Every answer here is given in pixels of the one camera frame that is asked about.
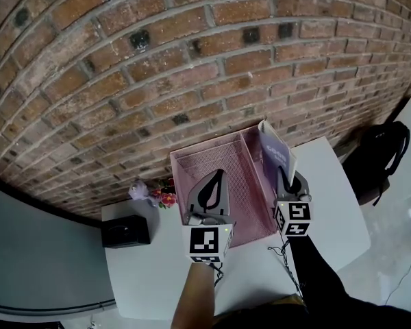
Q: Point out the black box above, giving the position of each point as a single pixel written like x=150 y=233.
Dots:
x=125 y=231

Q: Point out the pink mesh desk organizer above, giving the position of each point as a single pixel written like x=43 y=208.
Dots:
x=236 y=177

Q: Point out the person's black shirt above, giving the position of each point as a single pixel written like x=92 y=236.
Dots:
x=329 y=317

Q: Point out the black backpack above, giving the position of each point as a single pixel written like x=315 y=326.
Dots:
x=376 y=163

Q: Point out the person's right forearm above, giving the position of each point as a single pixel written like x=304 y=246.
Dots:
x=318 y=273

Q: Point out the red artificial flowers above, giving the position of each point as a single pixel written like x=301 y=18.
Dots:
x=165 y=195

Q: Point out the person's left forearm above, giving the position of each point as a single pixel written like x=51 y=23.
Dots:
x=193 y=296

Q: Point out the lavender book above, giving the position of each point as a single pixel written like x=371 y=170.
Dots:
x=277 y=153

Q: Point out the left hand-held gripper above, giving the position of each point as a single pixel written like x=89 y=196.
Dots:
x=205 y=240

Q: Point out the person's khaki shorts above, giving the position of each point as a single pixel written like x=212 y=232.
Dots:
x=277 y=302

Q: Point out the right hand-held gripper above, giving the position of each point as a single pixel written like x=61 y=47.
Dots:
x=294 y=218

